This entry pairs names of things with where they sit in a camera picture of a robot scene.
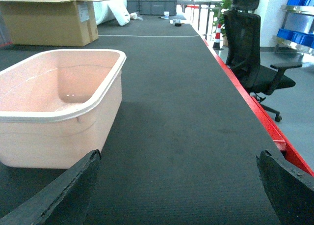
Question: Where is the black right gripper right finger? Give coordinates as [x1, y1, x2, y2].
[256, 150, 314, 225]

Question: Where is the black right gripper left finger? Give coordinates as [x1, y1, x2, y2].
[0, 150, 101, 225]

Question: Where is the pink plastic storage box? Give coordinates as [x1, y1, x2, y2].
[0, 49, 127, 169]

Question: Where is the large cardboard box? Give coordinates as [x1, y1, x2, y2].
[0, 0, 109, 47]

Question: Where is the dark grey table mat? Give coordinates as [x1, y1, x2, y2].
[0, 15, 287, 225]

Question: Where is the blue bin far right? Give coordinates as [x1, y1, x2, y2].
[277, 28, 314, 48]

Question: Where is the green potted plant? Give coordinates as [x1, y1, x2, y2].
[212, 0, 234, 46]

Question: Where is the right red white cone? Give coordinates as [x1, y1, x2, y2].
[212, 24, 223, 51]

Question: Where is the black office chair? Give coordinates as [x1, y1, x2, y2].
[223, 0, 303, 122]

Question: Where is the white paper cup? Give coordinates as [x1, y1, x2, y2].
[163, 11, 169, 20]

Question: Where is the red metal table frame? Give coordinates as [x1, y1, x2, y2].
[203, 39, 314, 176]

